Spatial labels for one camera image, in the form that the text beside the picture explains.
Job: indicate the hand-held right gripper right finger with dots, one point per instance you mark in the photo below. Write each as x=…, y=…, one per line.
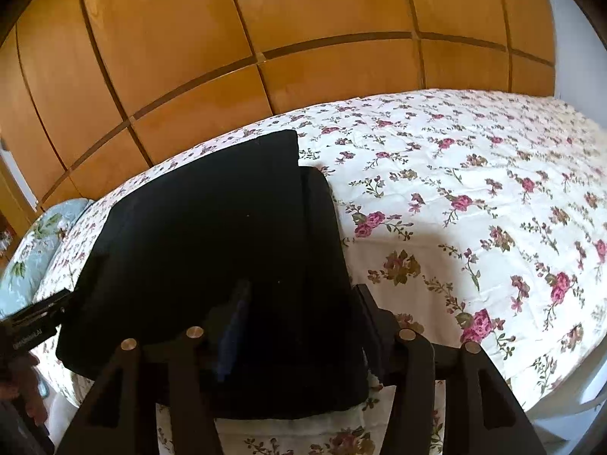
x=374, y=336

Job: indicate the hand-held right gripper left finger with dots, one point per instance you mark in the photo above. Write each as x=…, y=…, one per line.
x=233, y=336

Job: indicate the floral bedspread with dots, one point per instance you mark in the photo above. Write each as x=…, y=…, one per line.
x=474, y=208

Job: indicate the person's left hand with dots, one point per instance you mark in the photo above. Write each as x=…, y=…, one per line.
x=31, y=379

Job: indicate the wooden wardrobe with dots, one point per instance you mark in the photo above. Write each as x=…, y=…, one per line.
x=189, y=33

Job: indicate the black pants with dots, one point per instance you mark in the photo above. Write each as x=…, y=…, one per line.
x=213, y=227

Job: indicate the light blue floral pillow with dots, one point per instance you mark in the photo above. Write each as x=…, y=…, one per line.
x=33, y=251

